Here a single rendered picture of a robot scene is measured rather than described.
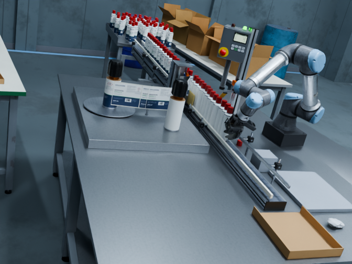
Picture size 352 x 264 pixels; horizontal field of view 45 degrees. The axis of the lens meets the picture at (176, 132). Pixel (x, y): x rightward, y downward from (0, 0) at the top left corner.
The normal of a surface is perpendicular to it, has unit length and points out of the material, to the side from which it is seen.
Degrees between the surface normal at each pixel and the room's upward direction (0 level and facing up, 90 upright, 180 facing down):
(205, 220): 0
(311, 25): 90
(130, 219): 0
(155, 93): 90
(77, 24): 90
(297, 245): 0
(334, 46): 90
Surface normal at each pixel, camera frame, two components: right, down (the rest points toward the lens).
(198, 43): -0.85, 0.03
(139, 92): 0.20, 0.42
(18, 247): 0.20, -0.90
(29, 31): 0.44, 0.43
